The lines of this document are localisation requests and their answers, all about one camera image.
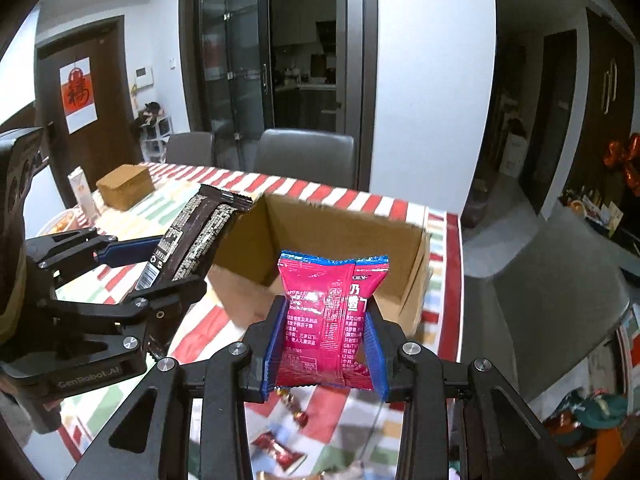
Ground pink snack packet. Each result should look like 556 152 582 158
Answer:
277 250 390 390

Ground dark brown snack packet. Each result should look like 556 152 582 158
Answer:
134 184 254 292

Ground white orange carton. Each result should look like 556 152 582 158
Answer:
67 166 100 226

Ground twisted wrapper candy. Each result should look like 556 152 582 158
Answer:
274 387 308 428

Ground small brown closed box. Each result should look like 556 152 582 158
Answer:
96 164 155 211

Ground open cardboard box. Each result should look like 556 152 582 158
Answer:
207 193 433 338

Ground colourful checked tablecloth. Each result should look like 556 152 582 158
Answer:
25 164 464 479

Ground red candy packet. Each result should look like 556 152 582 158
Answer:
250 430 307 472

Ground white shelf rack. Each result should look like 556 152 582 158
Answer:
131 101 172 162

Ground grey dining chair left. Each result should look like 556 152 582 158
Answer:
165 131 215 167

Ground red fu poster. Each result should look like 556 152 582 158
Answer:
58 58 98 134

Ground brown entrance door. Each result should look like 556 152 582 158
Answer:
35 16 142 207

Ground grey dining chair right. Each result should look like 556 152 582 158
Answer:
460 207 631 401

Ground glass sliding door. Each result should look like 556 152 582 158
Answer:
179 0 378 191

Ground red foil balloon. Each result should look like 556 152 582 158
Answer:
603 132 640 196

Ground wall intercom panel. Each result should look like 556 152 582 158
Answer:
134 66 154 89

